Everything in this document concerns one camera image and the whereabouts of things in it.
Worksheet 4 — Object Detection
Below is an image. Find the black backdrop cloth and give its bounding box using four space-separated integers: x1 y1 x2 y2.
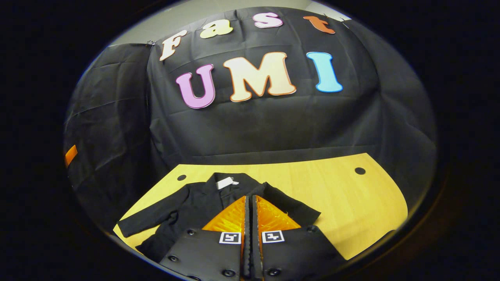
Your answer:
62 6 438 231

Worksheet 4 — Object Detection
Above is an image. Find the black jacket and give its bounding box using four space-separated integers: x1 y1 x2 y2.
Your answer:
116 172 321 263

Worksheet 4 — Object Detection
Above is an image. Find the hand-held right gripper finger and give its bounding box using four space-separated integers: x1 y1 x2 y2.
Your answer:
252 194 347 281
159 195 250 281

